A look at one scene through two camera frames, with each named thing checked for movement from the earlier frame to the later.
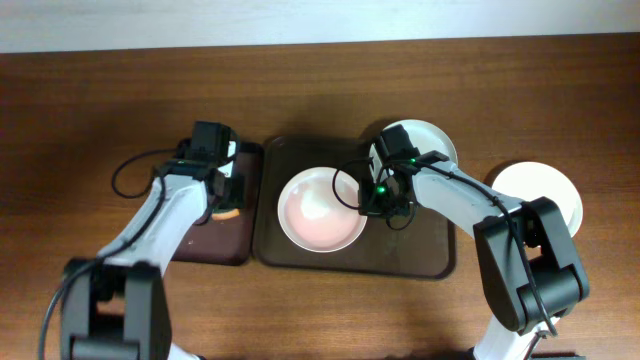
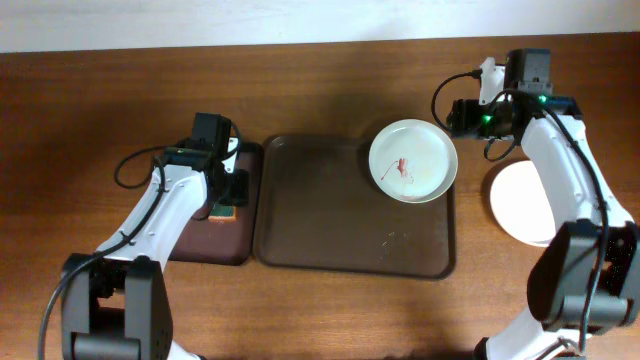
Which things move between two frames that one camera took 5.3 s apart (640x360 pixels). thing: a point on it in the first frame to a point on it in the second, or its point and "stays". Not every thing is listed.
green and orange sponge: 220,214 stays
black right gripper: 368,205 to 462,116
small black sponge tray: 233,240 stays
